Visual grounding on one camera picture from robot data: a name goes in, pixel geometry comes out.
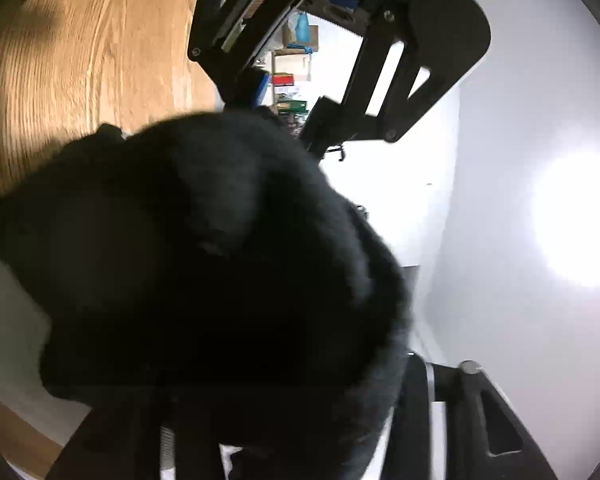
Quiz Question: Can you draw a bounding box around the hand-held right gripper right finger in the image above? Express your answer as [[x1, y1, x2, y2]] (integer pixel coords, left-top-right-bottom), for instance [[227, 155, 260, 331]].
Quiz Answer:
[[380, 354, 555, 480]]

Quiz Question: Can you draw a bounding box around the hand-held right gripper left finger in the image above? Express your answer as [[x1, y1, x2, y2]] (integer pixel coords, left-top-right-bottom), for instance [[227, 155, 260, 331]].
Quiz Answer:
[[45, 405, 228, 480]]

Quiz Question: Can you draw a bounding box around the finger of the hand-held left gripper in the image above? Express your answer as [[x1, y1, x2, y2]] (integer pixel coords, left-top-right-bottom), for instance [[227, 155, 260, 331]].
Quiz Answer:
[[187, 0, 313, 109], [300, 7, 455, 159]]

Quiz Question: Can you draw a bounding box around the black garment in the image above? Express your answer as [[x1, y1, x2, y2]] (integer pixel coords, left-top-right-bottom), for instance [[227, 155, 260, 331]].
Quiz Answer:
[[0, 107, 415, 480]]

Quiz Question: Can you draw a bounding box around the cluttered storage shelf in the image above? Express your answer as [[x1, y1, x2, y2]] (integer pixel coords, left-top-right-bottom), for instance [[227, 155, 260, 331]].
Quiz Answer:
[[272, 10, 321, 116]]

